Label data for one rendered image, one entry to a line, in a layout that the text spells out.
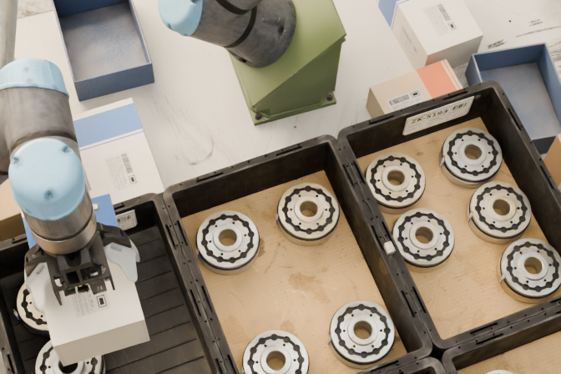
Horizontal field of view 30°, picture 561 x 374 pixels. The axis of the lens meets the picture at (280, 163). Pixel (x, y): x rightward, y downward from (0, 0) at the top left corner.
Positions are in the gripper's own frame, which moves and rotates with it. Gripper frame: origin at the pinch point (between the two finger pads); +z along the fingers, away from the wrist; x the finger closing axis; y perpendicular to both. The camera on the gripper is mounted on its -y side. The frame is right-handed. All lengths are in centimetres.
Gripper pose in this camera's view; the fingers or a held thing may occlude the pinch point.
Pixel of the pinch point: (83, 270)
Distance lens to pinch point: 143.6
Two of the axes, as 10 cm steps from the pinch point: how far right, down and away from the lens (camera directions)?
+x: 9.5, -2.6, 1.7
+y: 3.1, 8.6, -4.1
